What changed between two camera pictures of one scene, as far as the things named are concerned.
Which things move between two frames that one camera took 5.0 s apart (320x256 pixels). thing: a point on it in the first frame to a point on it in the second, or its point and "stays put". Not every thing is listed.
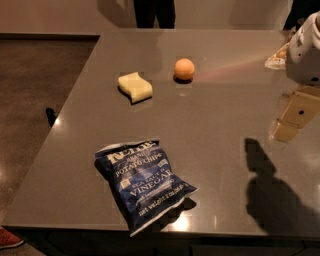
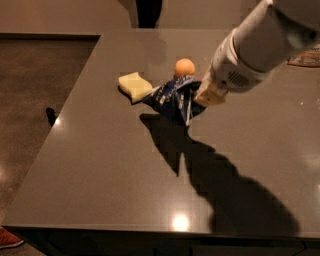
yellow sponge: (134, 87) stays put
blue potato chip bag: (144, 186) to (178, 92)
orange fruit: (184, 69) stays put
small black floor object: (51, 115) stays put
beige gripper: (304, 55) to (227, 71)
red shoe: (8, 240) stays put
